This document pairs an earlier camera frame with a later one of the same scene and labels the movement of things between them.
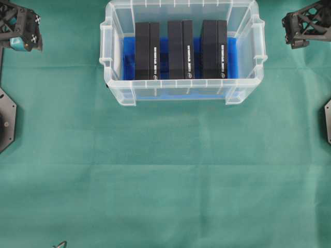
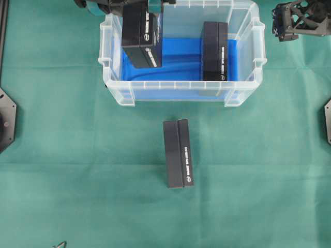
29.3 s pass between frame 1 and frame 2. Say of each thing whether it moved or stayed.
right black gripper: moved
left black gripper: moved
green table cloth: stayed
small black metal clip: stayed
